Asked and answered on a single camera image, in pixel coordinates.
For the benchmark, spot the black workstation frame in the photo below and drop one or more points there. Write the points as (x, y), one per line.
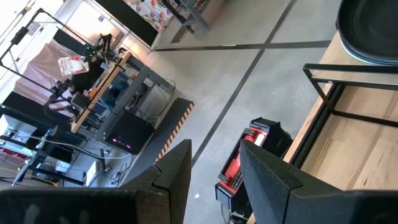
(19, 35)

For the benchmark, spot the wood top workstation table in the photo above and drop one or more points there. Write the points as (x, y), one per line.
(77, 124)

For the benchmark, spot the white floor box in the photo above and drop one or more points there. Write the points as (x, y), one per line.
(92, 174)

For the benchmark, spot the black workstation desk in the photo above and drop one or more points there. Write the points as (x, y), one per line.
(66, 140)

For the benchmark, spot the person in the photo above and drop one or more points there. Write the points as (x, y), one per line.
(85, 79)

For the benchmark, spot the black plate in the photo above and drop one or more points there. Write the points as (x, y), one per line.
(373, 25)

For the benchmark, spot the red black equipment box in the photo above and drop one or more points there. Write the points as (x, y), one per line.
(231, 174)

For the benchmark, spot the black computer tower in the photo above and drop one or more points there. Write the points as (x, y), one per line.
(130, 133)

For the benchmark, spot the red white plastic bag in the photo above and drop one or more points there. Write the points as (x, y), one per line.
(73, 65)

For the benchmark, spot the light grey plate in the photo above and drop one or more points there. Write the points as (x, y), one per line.
(385, 63)

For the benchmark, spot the pink curtain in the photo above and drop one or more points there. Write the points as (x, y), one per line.
(40, 71)

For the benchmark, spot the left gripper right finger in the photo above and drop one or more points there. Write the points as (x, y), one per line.
(311, 208)

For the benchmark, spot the blue office chair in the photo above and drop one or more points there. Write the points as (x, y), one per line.
(115, 93)

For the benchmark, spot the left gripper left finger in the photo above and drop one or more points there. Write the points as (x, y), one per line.
(93, 207)

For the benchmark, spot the grey metal table frame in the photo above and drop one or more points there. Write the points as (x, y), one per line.
(192, 18)

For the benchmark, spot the black mat hazard stripes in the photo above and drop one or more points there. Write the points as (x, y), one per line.
(174, 118)

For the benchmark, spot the floral patterned panel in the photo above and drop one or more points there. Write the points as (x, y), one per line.
(149, 12)

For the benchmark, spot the black wall panel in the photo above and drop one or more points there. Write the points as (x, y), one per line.
(130, 21)

